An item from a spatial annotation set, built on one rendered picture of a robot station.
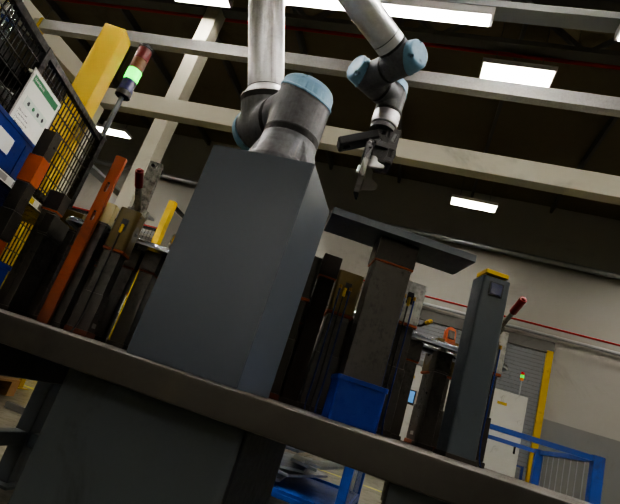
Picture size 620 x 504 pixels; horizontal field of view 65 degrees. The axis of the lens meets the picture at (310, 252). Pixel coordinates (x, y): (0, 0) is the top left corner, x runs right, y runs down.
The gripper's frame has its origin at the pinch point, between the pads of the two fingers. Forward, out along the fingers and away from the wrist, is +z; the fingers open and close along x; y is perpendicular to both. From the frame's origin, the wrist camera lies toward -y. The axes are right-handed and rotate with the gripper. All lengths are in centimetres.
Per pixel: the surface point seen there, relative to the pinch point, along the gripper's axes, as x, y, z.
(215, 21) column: 684, -379, -590
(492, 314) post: -2.6, 40.7, 22.9
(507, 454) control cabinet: 754, 365, 28
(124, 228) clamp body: 5, -56, 28
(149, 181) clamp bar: 9, -57, 12
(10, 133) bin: -3, -91, 15
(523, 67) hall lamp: 587, 206, -593
